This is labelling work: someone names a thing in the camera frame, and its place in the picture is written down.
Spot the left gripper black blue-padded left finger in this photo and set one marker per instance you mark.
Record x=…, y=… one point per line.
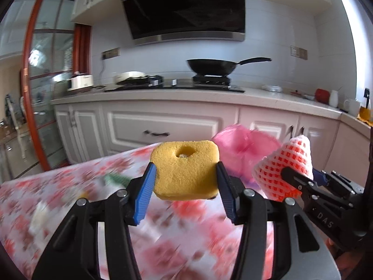
x=72, y=252

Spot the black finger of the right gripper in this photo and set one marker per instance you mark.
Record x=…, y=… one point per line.
x=300, y=185

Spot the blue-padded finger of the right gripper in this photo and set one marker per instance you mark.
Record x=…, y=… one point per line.
x=320, y=177

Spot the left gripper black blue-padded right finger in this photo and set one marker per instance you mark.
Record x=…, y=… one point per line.
x=299, y=251

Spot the yellow square sponge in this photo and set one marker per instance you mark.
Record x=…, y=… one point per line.
x=186, y=170

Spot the pink plastic trash bag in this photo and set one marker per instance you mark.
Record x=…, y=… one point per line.
x=241, y=149

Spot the white kitchen base cabinets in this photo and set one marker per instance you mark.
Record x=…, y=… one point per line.
x=96, y=124

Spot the white foam block pile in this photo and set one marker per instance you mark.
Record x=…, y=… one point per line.
x=50, y=212

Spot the white ceramic jar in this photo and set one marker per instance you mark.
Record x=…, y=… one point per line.
x=334, y=99

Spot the white cup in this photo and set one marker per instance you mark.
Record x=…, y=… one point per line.
x=352, y=107

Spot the red mug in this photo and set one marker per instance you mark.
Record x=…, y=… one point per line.
x=322, y=96

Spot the green wrapper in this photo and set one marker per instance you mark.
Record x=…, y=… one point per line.
x=117, y=180

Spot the floral pink tablecloth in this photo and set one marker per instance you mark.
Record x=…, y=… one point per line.
x=176, y=240

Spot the gas stove top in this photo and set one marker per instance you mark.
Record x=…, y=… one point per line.
x=158, y=82

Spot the black wok pan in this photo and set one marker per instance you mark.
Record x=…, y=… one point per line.
x=220, y=68

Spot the white ornate dining chair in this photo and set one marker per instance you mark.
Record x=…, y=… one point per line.
x=20, y=130

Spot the white rice cooker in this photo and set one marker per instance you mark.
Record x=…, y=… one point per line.
x=80, y=82

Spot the white lidded pan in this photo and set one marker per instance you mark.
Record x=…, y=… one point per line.
x=129, y=76

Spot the black range hood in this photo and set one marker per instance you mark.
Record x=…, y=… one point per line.
x=164, y=21

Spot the wall power outlet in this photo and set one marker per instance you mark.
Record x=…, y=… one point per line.
x=112, y=53

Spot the red wooden door frame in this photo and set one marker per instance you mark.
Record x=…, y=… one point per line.
x=54, y=50

